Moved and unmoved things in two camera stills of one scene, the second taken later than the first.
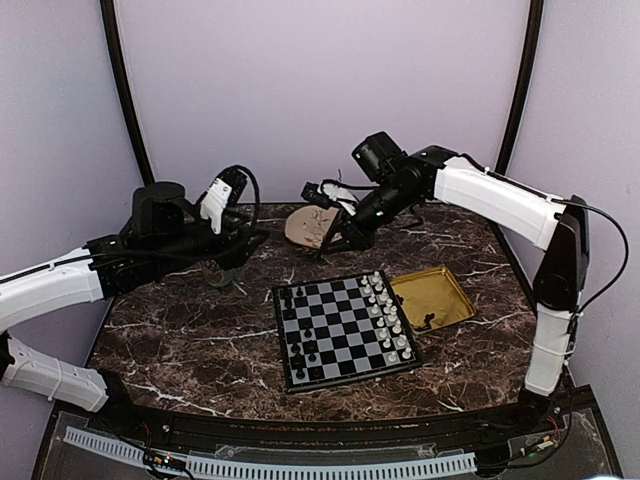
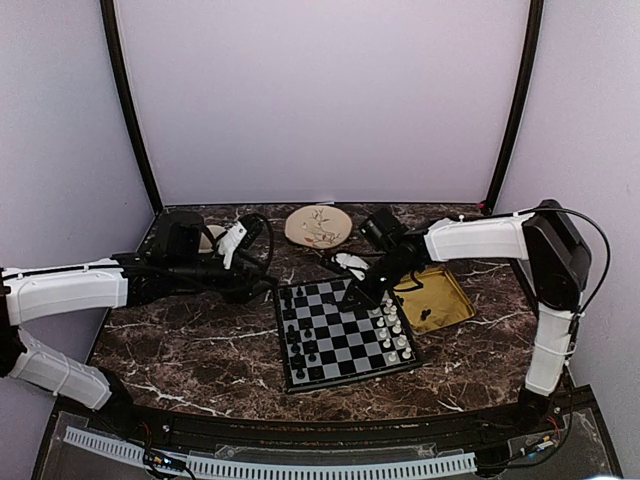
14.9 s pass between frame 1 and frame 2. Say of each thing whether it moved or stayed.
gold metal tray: stayed
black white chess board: stayed
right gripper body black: moved
